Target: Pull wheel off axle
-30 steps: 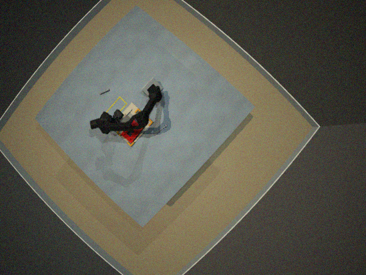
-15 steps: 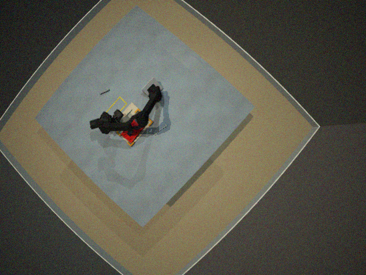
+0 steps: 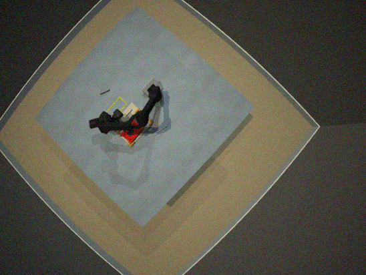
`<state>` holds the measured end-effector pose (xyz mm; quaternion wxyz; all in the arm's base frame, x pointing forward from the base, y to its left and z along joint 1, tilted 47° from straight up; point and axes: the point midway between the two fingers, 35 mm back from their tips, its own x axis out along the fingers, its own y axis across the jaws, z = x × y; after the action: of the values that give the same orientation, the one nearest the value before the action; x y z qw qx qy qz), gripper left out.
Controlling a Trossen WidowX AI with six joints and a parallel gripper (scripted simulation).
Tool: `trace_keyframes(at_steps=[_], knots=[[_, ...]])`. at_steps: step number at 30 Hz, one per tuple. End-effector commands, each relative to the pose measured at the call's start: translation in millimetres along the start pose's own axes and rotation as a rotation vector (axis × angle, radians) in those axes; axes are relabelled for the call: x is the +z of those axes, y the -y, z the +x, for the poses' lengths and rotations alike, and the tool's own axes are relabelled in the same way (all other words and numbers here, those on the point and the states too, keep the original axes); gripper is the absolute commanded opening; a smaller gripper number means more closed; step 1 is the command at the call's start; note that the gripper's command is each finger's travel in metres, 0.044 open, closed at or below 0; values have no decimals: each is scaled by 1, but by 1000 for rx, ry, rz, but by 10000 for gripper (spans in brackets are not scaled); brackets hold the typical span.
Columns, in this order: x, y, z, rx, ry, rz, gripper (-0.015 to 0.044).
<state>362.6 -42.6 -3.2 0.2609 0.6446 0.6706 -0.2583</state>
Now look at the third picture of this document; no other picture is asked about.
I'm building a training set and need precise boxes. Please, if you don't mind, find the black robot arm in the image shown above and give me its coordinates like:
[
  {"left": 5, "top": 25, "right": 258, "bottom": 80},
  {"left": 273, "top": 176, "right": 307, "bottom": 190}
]
[{"left": 89, "top": 84, "right": 162, "bottom": 133}]

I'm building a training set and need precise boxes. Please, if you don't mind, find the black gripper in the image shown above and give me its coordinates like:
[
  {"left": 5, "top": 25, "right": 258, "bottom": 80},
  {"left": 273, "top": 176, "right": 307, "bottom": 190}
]
[{"left": 110, "top": 109, "right": 123, "bottom": 122}]

